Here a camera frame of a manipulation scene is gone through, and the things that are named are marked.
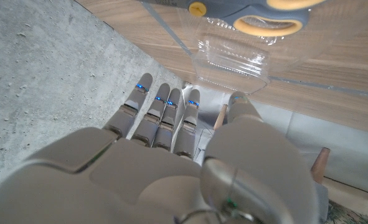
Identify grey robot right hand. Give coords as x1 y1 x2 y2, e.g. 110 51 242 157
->
0 73 329 224

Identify grey scissors with yellow handles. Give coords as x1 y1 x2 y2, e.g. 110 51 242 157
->
139 0 328 38

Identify clear plastic clamshell container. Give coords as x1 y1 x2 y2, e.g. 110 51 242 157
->
176 0 359 96

